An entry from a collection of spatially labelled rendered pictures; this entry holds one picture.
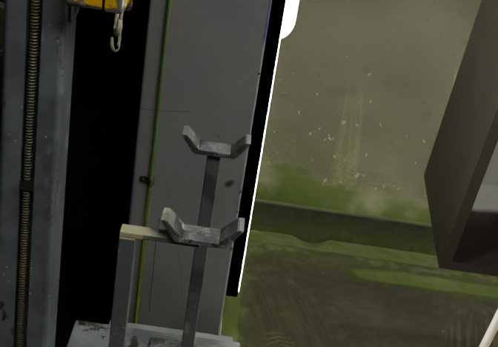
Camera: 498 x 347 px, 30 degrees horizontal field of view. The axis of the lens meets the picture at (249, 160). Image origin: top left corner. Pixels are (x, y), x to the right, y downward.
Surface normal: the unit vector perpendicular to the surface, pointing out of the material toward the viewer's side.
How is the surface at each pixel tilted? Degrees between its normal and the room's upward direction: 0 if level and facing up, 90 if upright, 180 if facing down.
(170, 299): 90
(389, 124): 57
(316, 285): 0
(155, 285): 90
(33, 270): 90
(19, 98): 90
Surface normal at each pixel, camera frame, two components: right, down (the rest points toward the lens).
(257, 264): 0.15, -0.89
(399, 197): 0.05, -0.13
